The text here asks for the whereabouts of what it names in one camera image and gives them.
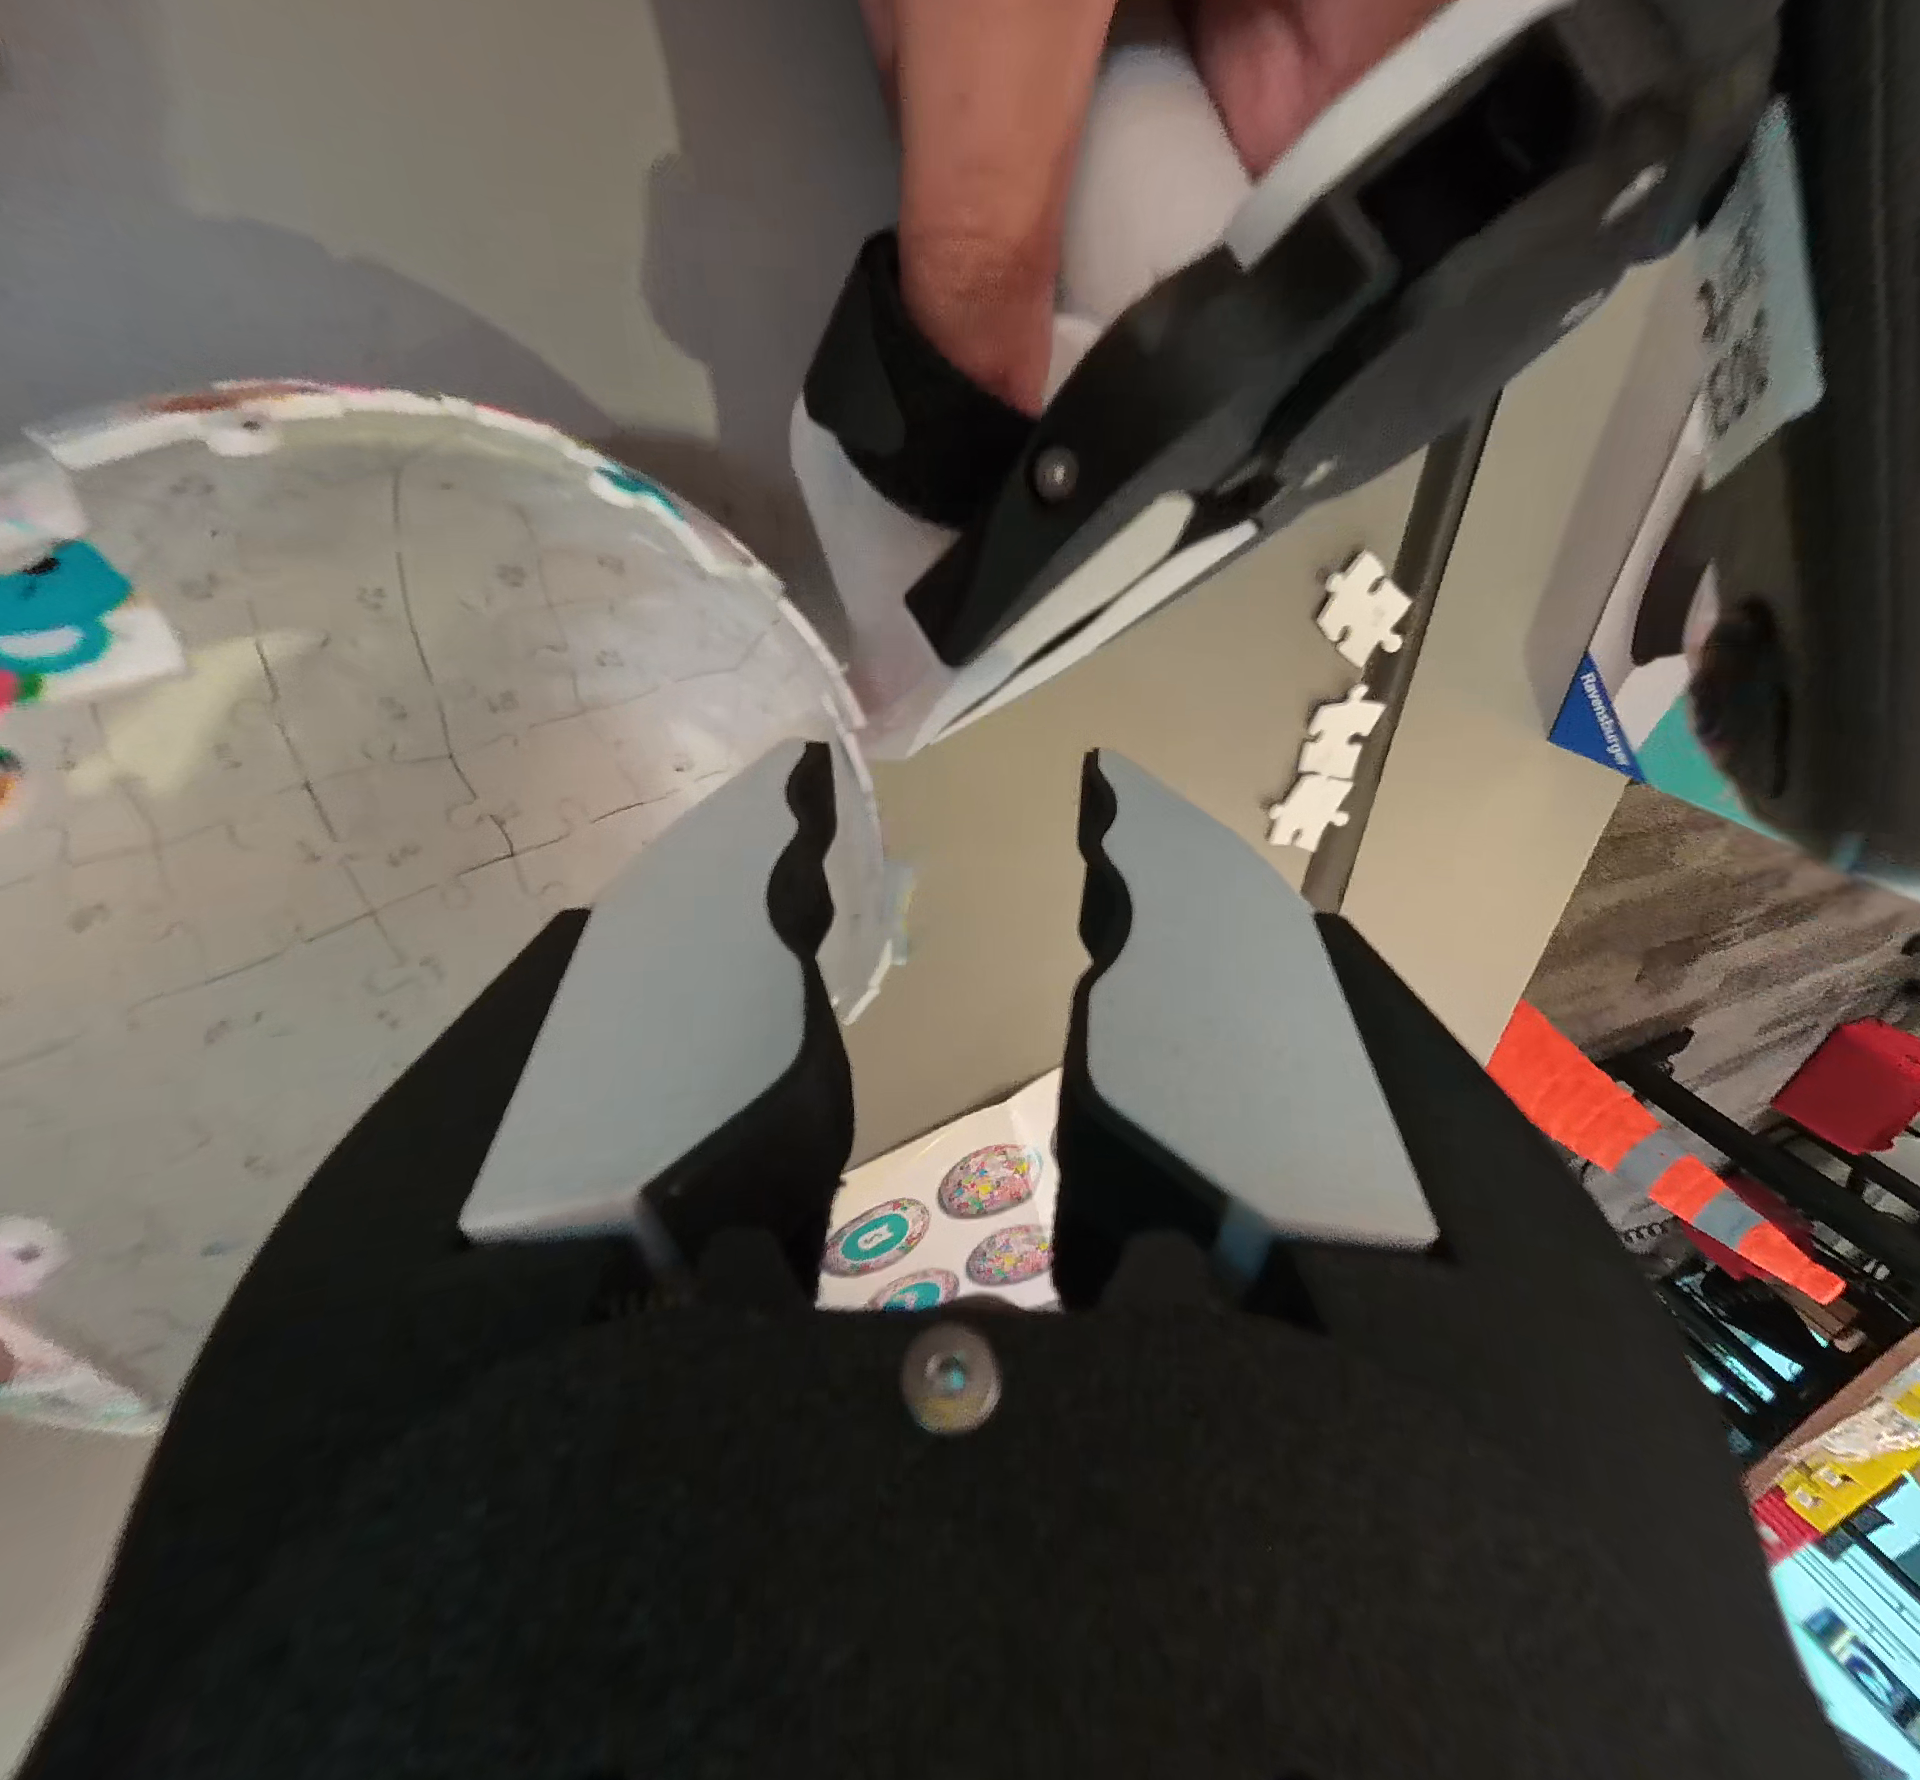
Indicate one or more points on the colourful puzzle box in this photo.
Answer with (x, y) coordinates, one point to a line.
(1619, 666)

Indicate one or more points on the single white puzzle piece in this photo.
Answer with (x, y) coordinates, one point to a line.
(1310, 814)
(1363, 614)

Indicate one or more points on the person's left hand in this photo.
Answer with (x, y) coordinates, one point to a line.
(1015, 40)

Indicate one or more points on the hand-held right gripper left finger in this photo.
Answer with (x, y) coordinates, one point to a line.
(649, 1057)

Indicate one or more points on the white puzzle leaflet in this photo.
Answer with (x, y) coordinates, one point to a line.
(946, 1213)

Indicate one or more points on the colourful puzzle ball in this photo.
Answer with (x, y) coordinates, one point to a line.
(361, 879)

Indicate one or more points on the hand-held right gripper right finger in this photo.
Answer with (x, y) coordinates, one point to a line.
(1252, 1057)

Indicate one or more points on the red cloth bag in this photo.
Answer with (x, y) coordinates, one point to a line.
(1858, 1085)

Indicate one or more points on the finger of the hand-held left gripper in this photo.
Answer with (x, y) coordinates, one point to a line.
(1126, 614)
(1069, 584)

